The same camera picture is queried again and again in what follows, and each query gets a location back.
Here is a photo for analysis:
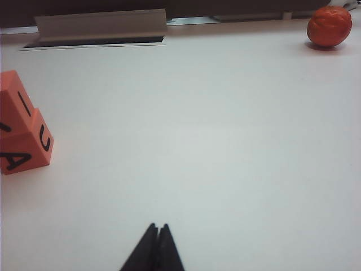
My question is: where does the grey fabric desk divider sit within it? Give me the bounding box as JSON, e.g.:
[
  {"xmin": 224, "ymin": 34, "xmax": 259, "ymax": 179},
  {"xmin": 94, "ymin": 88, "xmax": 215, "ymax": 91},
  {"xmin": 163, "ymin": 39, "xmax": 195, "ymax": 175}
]
[{"xmin": 0, "ymin": 0, "xmax": 333, "ymax": 29}]

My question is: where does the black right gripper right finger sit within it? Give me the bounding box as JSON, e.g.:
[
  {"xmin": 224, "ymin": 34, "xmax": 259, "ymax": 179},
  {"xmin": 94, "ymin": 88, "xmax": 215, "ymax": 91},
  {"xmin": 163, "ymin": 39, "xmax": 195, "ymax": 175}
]
[{"xmin": 154, "ymin": 223, "xmax": 186, "ymax": 271}]

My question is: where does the orange tangerine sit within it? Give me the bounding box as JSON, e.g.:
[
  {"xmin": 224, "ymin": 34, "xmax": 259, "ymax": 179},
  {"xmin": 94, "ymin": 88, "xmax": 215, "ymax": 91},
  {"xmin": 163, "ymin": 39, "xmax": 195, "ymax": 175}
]
[{"xmin": 306, "ymin": 5, "xmax": 353, "ymax": 48}]

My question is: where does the orange block with A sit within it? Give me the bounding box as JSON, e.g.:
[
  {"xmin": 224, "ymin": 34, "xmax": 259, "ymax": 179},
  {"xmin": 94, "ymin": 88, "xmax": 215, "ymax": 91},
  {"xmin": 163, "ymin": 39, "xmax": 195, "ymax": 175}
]
[{"xmin": 0, "ymin": 108, "xmax": 55, "ymax": 176}]

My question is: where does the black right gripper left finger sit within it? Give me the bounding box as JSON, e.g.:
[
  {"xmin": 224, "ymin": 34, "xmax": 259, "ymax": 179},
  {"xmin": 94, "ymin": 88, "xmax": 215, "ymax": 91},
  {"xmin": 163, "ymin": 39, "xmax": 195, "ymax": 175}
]
[{"xmin": 119, "ymin": 222, "xmax": 159, "ymax": 271}]

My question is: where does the white rounded device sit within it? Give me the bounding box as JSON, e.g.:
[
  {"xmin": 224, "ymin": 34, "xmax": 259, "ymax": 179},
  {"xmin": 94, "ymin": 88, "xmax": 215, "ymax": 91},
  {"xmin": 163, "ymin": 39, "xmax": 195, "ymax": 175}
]
[{"xmin": 341, "ymin": 0, "xmax": 361, "ymax": 12}]

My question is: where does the flat white box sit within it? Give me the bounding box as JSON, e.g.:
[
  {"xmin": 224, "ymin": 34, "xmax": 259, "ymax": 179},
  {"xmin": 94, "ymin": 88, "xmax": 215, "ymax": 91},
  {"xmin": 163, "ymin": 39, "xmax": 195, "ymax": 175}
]
[{"xmin": 210, "ymin": 14, "xmax": 284, "ymax": 22}]

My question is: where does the orange block with Y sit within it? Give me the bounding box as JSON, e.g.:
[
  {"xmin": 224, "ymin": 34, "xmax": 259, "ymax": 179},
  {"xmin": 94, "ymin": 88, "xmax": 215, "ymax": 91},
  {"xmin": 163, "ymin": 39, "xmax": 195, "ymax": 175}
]
[{"xmin": 0, "ymin": 69, "xmax": 39, "ymax": 139}]

